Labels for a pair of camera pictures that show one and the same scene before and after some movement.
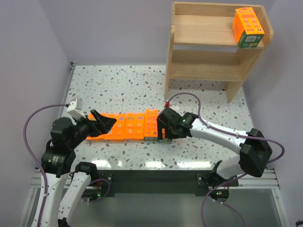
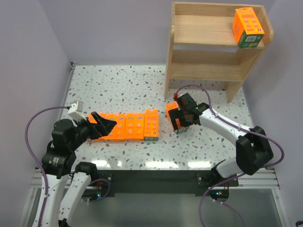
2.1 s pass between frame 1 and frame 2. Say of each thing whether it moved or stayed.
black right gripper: moved
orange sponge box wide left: stayed
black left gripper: stayed
